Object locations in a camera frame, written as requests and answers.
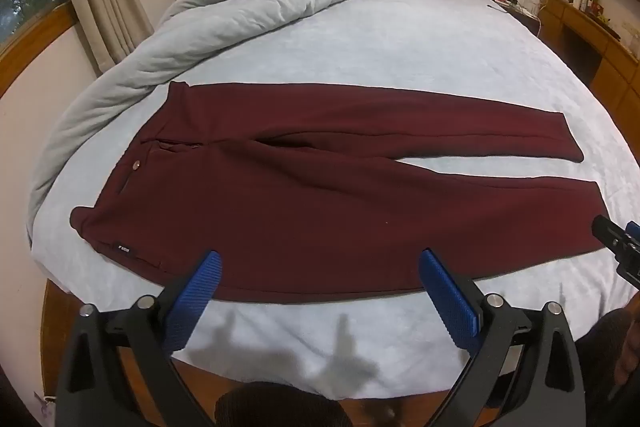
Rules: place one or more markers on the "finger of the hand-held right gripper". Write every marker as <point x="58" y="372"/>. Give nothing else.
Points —
<point x="607" y="231"/>
<point x="631" y="272"/>

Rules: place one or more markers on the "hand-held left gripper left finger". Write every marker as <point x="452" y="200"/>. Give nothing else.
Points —
<point x="195" y="297"/>

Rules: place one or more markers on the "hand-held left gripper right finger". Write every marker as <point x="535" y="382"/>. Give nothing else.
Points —
<point x="447" y="297"/>

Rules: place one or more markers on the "maroon pants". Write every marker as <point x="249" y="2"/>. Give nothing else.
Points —
<point x="320" y="207"/>

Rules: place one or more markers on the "wooden desk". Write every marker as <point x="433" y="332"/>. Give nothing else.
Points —
<point x="600" y="42"/>

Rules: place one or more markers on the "wooden nightstand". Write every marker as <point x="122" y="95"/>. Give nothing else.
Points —
<point x="520" y="14"/>

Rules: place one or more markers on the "grey duvet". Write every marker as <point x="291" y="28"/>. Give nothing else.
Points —
<point x="240" y="7"/>

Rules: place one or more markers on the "wooden bed frame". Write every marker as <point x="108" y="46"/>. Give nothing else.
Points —
<point x="57" y="347"/>

